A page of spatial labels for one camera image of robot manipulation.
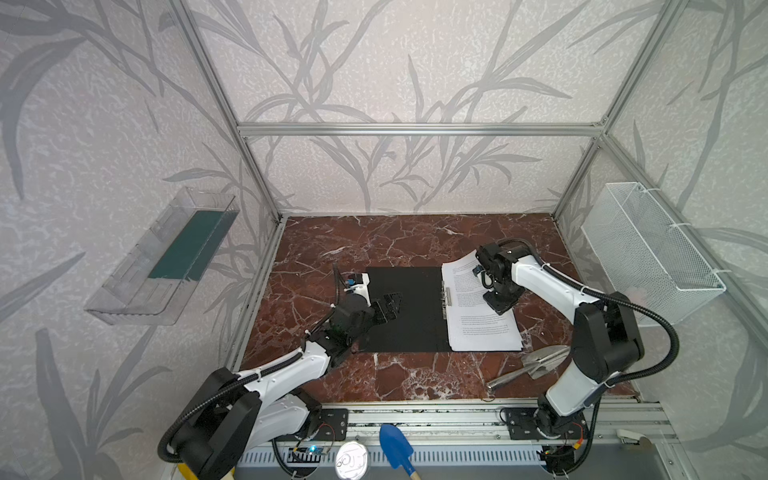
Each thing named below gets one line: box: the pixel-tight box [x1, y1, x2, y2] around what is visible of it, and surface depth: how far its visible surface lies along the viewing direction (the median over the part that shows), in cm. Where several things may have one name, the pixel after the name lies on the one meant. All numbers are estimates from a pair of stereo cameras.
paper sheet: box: [441, 250, 523, 352], surface depth 93 cm
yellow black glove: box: [177, 463, 235, 480], surface depth 40 cm
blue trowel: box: [379, 424, 421, 480], surface depth 72 cm
